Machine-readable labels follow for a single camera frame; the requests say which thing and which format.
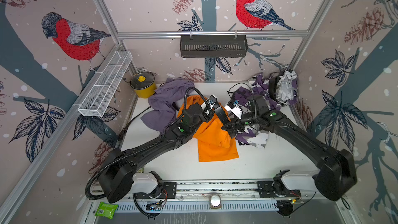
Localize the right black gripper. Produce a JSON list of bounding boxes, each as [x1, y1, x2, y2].
[[221, 110, 260, 133]]

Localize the orange trousers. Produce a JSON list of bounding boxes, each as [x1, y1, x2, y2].
[[176, 94, 240, 163]]

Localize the lavender purple trousers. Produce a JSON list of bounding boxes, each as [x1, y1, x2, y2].
[[141, 77, 194, 132]]

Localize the black leather belt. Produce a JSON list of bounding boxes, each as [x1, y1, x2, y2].
[[116, 105, 153, 142]]

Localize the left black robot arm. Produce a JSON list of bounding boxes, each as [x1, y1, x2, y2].
[[85, 93, 218, 203]]

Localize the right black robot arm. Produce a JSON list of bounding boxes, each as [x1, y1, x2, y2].
[[222, 95, 357, 201]]

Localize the black belt on camouflage trousers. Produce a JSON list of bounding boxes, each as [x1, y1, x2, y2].
[[268, 72, 282, 102]]

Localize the purple camouflage trousers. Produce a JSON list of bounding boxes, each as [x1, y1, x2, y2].
[[232, 69, 299, 149]]

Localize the yellow pot with lid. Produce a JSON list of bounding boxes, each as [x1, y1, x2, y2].
[[130, 72, 157, 99]]

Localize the black hanging basket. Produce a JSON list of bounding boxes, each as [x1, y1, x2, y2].
[[180, 35, 248, 58]]

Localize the green wipes packet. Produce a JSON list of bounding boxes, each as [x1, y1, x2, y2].
[[95, 202, 119, 219]]

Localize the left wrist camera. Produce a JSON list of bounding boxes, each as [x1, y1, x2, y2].
[[201, 94, 217, 115]]

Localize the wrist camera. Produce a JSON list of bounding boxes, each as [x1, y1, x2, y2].
[[224, 99, 243, 119], [201, 94, 217, 115]]

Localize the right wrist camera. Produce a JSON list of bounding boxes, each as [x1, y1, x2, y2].
[[224, 99, 243, 119]]

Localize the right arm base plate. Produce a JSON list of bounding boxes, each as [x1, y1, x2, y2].
[[256, 180, 301, 198]]

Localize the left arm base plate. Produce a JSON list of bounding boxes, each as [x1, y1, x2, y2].
[[134, 181, 177, 200]]

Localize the white wire mesh shelf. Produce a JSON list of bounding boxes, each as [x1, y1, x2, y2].
[[78, 50, 132, 117]]

